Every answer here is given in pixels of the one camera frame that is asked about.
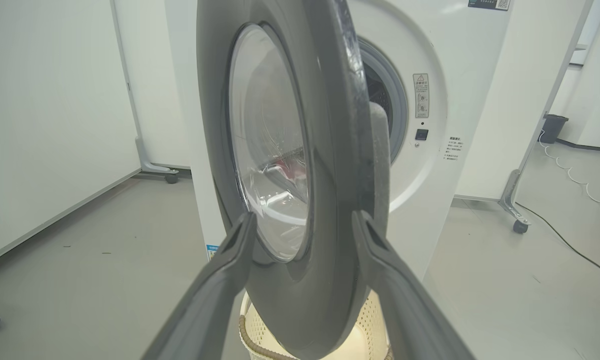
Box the red jersey with white trim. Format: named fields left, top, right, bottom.
left=274, top=154, right=309, bottom=182

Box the white partition on wheeled frame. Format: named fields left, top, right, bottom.
left=110, top=0, right=194, bottom=185
left=454, top=0, right=596, bottom=235

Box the grey washing machine door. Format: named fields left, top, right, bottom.
left=196, top=0, right=392, bottom=360

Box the white floor cable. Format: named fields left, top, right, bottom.
left=538, top=130, right=600, bottom=226

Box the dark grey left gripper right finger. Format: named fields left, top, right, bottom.
left=352, top=210, right=476, bottom=360

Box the black floor cable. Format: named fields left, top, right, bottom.
left=514, top=202, right=600, bottom=282

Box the white partition panel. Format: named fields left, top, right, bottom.
left=0, top=0, right=142, bottom=269

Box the grey warning sticker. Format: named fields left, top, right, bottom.
left=412, top=73, right=430, bottom=119

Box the white front-load washing machine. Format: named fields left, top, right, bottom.
left=164, top=0, right=514, bottom=282

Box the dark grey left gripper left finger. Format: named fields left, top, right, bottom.
left=142, top=211, right=258, bottom=360

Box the black trash bin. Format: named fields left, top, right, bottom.
left=538, top=114, right=570, bottom=145

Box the cream perforated laundry basket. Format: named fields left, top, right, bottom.
left=238, top=290, right=395, bottom=360

